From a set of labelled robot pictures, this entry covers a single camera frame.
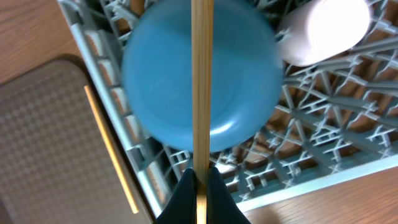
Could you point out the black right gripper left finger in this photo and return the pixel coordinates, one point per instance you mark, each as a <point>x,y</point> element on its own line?
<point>181,208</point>

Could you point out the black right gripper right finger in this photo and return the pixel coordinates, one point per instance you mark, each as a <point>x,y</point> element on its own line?
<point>221,208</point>

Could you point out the large blue plate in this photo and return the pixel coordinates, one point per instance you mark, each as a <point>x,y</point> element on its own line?
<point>247,73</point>

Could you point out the wooden chopstick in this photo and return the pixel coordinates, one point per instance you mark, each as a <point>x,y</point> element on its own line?
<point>124,177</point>
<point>202,46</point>

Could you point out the white cup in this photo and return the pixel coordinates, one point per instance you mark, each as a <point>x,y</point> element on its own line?
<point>321,29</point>

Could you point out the grey dishwasher rack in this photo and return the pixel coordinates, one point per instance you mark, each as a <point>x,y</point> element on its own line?
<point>336,120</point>

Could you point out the dark brown serving tray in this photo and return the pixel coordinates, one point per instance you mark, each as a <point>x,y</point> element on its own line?
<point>55,167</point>

